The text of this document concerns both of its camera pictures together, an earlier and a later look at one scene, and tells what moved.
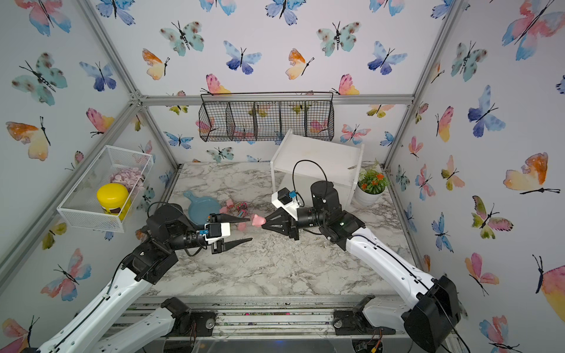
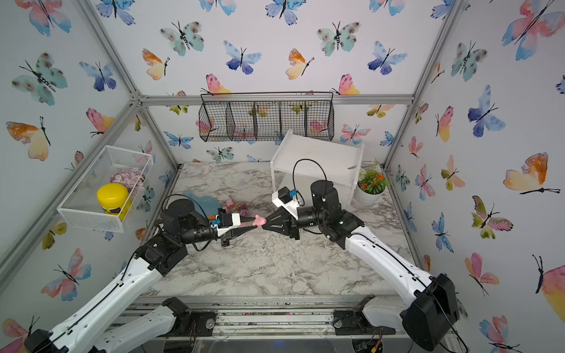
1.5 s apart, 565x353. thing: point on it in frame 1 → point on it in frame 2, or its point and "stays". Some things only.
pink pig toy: [257, 220] stays
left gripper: [222, 218] → [236, 219]
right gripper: [288, 223] stays
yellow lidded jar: [113, 198] stays
